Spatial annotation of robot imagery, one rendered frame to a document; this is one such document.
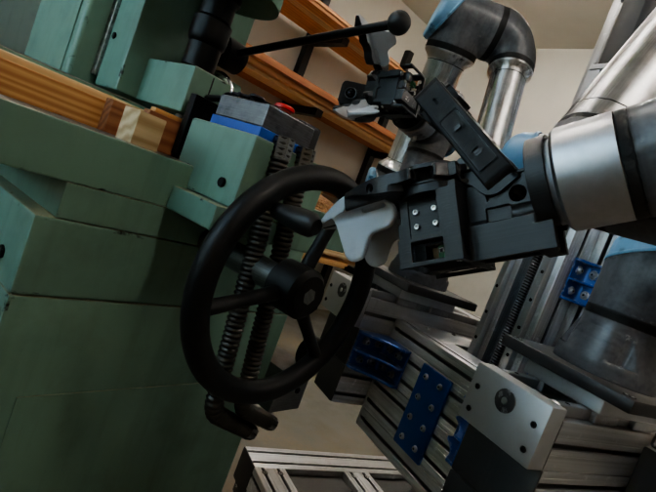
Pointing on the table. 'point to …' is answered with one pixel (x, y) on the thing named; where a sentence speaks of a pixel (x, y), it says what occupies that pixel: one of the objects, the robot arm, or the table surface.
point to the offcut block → (141, 128)
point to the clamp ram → (198, 105)
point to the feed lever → (236, 53)
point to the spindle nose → (210, 33)
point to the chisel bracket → (176, 85)
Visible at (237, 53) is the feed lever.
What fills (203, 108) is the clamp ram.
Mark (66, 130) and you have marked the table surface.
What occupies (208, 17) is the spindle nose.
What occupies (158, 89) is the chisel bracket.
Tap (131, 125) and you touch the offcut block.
